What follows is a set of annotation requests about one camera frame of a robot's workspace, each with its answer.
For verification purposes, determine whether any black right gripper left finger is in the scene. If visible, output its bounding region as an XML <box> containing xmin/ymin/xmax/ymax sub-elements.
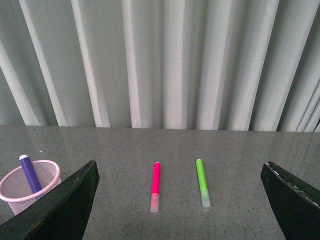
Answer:
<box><xmin>0</xmin><ymin>160</ymin><xmax>100</xmax><ymax>240</ymax></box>

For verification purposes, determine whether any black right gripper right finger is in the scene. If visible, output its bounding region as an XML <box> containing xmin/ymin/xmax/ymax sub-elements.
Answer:
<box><xmin>260</xmin><ymin>161</ymin><xmax>320</xmax><ymax>240</ymax></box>

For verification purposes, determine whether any purple marker pen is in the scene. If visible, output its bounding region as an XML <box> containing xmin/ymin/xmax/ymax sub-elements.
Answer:
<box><xmin>19</xmin><ymin>154</ymin><xmax>42</xmax><ymax>194</ymax></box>

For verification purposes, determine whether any pink marker pen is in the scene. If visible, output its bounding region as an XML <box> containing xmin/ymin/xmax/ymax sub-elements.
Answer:
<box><xmin>150</xmin><ymin>161</ymin><xmax>161</xmax><ymax>213</ymax></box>

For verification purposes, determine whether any pink mesh pen cup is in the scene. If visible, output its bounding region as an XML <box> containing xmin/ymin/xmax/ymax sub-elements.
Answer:
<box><xmin>0</xmin><ymin>159</ymin><xmax>62</xmax><ymax>215</ymax></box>

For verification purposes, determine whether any green marker pen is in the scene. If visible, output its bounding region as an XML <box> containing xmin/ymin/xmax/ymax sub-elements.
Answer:
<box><xmin>195</xmin><ymin>159</ymin><xmax>211</xmax><ymax>208</ymax></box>

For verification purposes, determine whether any grey pleated curtain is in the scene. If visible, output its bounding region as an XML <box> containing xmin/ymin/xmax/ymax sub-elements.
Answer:
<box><xmin>0</xmin><ymin>0</ymin><xmax>320</xmax><ymax>132</ymax></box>

